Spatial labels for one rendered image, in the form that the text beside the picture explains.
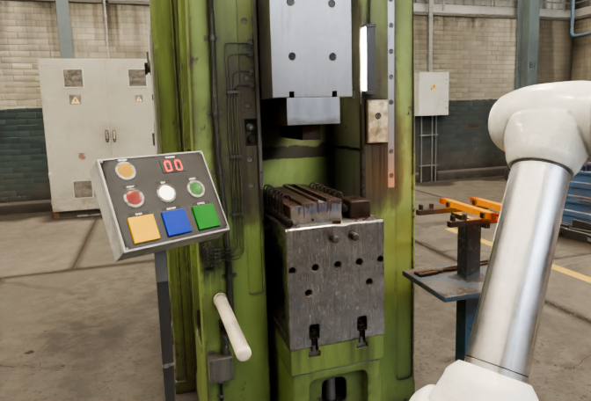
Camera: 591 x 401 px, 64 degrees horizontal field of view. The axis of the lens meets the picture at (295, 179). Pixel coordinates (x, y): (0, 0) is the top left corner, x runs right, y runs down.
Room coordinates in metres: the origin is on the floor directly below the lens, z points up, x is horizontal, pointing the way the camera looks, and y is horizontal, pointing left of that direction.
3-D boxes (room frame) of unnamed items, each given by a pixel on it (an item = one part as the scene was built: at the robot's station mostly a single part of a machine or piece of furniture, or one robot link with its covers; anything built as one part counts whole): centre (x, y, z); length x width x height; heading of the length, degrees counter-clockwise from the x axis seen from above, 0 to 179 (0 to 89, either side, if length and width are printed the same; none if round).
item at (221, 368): (1.70, 0.31, 0.36); 0.09 x 0.07 x 0.12; 108
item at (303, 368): (1.92, -0.06, 0.23); 0.55 x 0.37 x 0.47; 18
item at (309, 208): (1.90, -0.01, 0.96); 0.42 x 0.20 x 0.09; 18
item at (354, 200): (1.81, -0.22, 0.95); 0.12 x 0.08 x 0.06; 18
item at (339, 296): (1.92, -0.06, 0.69); 0.56 x 0.38 x 0.45; 18
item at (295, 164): (2.22, 0.04, 1.37); 0.41 x 0.10 x 0.91; 108
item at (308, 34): (1.91, -0.05, 1.56); 0.42 x 0.39 x 0.40; 18
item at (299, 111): (1.90, -0.01, 1.32); 0.42 x 0.20 x 0.10; 18
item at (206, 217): (1.42, 0.28, 1.01); 0.07 x 0.05 x 0.07; 133
